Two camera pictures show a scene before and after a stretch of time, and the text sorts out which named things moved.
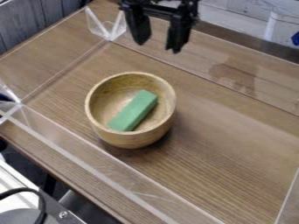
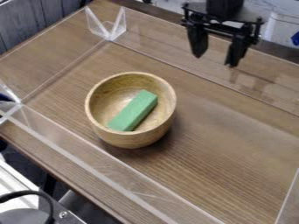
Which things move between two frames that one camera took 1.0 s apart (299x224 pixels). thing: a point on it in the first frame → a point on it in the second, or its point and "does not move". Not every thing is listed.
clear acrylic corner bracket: [107, 30] does not move
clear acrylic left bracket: [8, 102] does not move
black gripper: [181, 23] → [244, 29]
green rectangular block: [128, 118] does not move
